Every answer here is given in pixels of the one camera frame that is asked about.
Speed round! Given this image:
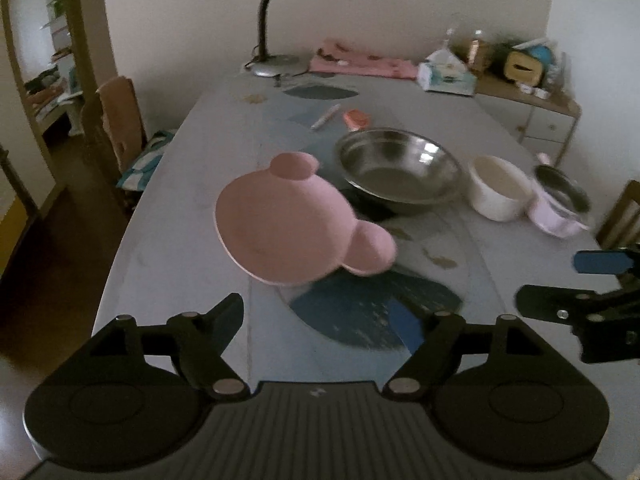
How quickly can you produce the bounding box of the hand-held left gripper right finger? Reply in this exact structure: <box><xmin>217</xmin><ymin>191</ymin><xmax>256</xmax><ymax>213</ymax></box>
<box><xmin>382</xmin><ymin>302</ymin><xmax>551</xmax><ymax>401</ymax></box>

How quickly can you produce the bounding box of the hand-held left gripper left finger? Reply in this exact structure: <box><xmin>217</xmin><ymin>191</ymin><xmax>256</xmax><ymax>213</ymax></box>
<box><xmin>90</xmin><ymin>292</ymin><xmax>251</xmax><ymax>401</ymax></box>

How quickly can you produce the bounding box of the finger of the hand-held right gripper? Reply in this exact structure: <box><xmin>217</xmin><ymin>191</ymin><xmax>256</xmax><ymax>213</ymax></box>
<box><xmin>572</xmin><ymin>246</ymin><xmax>640</xmax><ymax>277</ymax></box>
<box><xmin>515</xmin><ymin>284</ymin><xmax>640</xmax><ymax>325</ymax></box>

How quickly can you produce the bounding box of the pink pot with handle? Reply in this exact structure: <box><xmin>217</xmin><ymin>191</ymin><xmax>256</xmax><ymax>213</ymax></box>
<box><xmin>527</xmin><ymin>152</ymin><xmax>594</xmax><ymax>239</ymax></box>

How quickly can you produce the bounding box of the white ceramic bowl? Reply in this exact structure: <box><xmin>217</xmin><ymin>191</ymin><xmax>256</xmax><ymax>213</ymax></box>
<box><xmin>467</xmin><ymin>155</ymin><xmax>536</xmax><ymax>222</ymax></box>

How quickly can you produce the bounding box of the pink bear-shaped plate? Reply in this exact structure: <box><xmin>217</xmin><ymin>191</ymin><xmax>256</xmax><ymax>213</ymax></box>
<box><xmin>215</xmin><ymin>151</ymin><xmax>399</xmax><ymax>288</ymax></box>

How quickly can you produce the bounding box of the stainless steel bowl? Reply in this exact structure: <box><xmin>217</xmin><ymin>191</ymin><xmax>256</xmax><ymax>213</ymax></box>
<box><xmin>333</xmin><ymin>129</ymin><xmax>464</xmax><ymax>216</ymax></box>

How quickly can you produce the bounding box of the dark wooden slatted chair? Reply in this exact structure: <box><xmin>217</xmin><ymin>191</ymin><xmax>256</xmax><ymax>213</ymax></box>
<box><xmin>594</xmin><ymin>180</ymin><xmax>640</xmax><ymax>250</ymax></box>

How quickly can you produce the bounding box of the white drawer cabinet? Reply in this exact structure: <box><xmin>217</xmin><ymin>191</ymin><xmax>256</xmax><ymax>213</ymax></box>
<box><xmin>472</xmin><ymin>76</ymin><xmax>583</xmax><ymax>167</ymax></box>

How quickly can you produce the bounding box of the patterned seat cushion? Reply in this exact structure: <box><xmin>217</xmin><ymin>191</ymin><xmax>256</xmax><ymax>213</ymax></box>
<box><xmin>116</xmin><ymin>130</ymin><xmax>177</xmax><ymax>192</ymax></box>

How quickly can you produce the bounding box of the printed table runner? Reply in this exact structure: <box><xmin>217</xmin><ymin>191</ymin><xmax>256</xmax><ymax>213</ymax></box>
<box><xmin>245</xmin><ymin>77</ymin><xmax>506</xmax><ymax>386</ymax></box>

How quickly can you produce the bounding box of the yellow tissue holder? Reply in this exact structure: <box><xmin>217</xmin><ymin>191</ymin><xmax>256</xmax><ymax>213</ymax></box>
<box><xmin>502</xmin><ymin>50</ymin><xmax>547</xmax><ymax>87</ymax></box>

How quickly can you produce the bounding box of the blue round object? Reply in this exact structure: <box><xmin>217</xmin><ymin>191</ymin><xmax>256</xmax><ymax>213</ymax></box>
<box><xmin>525</xmin><ymin>44</ymin><xmax>555</xmax><ymax>68</ymax></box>

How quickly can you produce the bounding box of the small orange object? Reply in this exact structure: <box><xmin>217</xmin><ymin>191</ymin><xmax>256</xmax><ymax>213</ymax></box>
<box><xmin>342</xmin><ymin>108</ymin><xmax>374</xmax><ymax>131</ymax></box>

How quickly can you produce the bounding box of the brown wooden chair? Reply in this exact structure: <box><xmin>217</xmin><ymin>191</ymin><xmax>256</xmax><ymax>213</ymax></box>
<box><xmin>81</xmin><ymin>75</ymin><xmax>151</xmax><ymax>208</ymax></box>

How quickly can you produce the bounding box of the white pen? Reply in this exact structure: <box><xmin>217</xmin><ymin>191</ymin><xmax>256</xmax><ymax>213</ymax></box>
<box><xmin>310</xmin><ymin>103</ymin><xmax>342</xmax><ymax>131</ymax></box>

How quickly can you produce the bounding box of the tissue box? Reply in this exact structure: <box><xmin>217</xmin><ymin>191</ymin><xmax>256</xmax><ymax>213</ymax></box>
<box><xmin>417</xmin><ymin>49</ymin><xmax>476</xmax><ymax>96</ymax></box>

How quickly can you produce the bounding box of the brown bottle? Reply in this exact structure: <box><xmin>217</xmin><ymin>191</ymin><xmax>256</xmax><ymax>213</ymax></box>
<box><xmin>467</xmin><ymin>30</ymin><xmax>492</xmax><ymax>72</ymax></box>

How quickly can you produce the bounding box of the grey gooseneck desk lamp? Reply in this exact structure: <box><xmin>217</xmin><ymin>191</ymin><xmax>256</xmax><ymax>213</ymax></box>
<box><xmin>243</xmin><ymin>0</ymin><xmax>345</xmax><ymax>79</ymax></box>

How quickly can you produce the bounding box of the pink cloth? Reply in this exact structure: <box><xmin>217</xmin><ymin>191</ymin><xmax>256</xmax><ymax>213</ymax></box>
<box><xmin>309</xmin><ymin>38</ymin><xmax>420</xmax><ymax>80</ymax></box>

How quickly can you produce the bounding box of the cluttered shelving unit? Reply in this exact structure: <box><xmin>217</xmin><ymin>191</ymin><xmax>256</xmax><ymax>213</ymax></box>
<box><xmin>36</xmin><ymin>0</ymin><xmax>77</xmax><ymax>92</ymax></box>

